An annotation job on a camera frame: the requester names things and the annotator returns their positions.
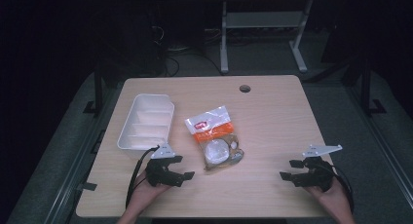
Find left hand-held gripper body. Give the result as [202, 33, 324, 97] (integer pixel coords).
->
[144, 143, 176, 188]

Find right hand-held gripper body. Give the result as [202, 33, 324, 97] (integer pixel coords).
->
[301, 144, 344, 193]

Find white divided plastic bin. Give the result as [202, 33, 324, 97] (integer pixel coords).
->
[117, 93, 176, 153]

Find orange and white snack bag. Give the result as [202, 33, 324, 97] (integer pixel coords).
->
[183, 104, 245, 171]

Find person's left hand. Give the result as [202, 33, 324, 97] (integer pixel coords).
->
[127, 170, 171, 215]

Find person's right hand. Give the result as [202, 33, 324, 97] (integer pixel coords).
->
[305, 177, 355, 219]

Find black metal stand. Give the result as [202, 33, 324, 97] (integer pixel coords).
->
[82, 69, 105, 116]
[359, 56, 388, 116]

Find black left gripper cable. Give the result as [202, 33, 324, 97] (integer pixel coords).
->
[125, 145, 161, 209]

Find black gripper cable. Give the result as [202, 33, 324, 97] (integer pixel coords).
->
[125, 145, 161, 209]
[330, 165, 356, 214]

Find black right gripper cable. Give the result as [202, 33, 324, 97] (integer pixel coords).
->
[330, 165, 356, 214]

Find aluminium frame rail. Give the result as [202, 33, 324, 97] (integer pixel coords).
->
[344, 84, 413, 203]
[43, 84, 126, 224]

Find black bracket on rail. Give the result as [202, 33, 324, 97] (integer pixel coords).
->
[77, 181, 98, 192]

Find black floor cables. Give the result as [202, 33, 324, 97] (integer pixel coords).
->
[150, 23, 225, 77]

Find white metal table frame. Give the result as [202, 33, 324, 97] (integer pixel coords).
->
[219, 0, 315, 75]

